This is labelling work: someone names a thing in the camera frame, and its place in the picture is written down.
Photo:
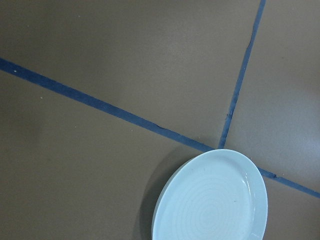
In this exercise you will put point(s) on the light blue plate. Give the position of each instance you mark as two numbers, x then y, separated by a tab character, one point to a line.
217	195

